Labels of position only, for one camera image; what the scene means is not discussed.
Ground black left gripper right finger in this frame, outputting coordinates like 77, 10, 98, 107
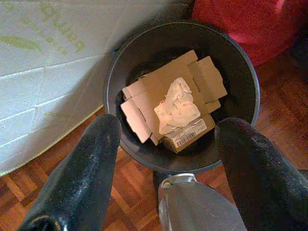
214, 117, 308, 231

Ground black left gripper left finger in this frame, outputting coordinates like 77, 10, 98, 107
18, 114, 123, 231

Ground small labelled cardboard box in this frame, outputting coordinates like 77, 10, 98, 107
160, 114, 217, 154

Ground green white quilted mattress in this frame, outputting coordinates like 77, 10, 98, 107
0, 0, 174, 178

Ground crumpled white tissue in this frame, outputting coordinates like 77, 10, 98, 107
154, 77, 202, 135

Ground flattened brown cardboard box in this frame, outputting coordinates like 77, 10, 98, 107
119, 49, 228, 147

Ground red covered mattress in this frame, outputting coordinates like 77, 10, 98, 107
192, 0, 308, 69

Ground round black waste bin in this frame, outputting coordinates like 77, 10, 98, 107
103, 21, 261, 175

